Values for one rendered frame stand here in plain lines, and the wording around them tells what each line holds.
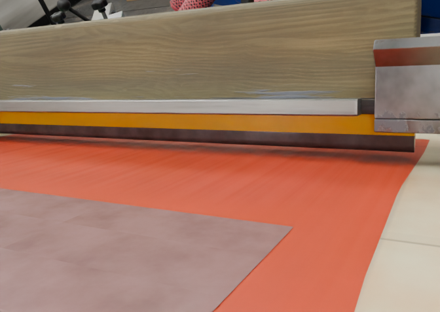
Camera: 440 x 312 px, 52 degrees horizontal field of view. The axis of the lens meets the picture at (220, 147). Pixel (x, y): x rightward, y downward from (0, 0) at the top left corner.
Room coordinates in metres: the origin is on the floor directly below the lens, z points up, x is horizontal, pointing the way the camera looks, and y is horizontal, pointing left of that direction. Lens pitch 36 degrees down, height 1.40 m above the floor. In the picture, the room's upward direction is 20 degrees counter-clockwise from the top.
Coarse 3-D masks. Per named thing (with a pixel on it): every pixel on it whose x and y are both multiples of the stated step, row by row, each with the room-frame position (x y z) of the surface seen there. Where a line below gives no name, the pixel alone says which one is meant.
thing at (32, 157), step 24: (0, 144) 0.39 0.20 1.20; (24, 144) 0.38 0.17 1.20; (48, 144) 0.37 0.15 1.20; (72, 144) 0.36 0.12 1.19; (96, 144) 0.35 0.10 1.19; (120, 144) 0.34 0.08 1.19; (144, 144) 0.33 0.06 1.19; (0, 168) 0.28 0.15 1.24; (24, 168) 0.27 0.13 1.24; (48, 168) 0.26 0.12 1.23; (72, 168) 0.26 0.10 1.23
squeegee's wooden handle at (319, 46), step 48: (288, 0) 0.28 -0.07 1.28; (336, 0) 0.26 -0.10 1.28; (384, 0) 0.24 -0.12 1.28; (0, 48) 0.43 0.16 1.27; (48, 48) 0.39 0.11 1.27; (96, 48) 0.36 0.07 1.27; (144, 48) 0.33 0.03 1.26; (192, 48) 0.31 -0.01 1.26; (240, 48) 0.28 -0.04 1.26; (288, 48) 0.26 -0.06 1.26; (336, 48) 0.25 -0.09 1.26; (0, 96) 0.42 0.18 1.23; (48, 96) 0.38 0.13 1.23; (96, 96) 0.35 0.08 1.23; (144, 96) 0.32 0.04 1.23; (192, 96) 0.29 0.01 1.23; (240, 96) 0.27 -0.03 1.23; (288, 96) 0.25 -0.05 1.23; (336, 96) 0.23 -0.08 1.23
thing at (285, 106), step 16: (32, 112) 0.37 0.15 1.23; (48, 112) 0.36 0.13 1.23; (64, 112) 0.35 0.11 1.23; (80, 112) 0.34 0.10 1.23; (96, 112) 0.33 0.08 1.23; (112, 112) 0.32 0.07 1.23; (128, 112) 0.31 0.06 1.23; (144, 112) 0.30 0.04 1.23; (160, 112) 0.29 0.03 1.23; (176, 112) 0.28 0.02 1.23; (192, 112) 0.28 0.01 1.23; (208, 112) 0.27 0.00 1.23; (224, 112) 0.26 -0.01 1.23; (240, 112) 0.25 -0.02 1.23; (256, 112) 0.25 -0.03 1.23; (272, 112) 0.24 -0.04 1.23; (288, 112) 0.23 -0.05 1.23; (304, 112) 0.23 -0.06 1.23; (320, 112) 0.22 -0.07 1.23; (336, 112) 0.22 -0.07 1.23; (352, 112) 0.21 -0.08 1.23
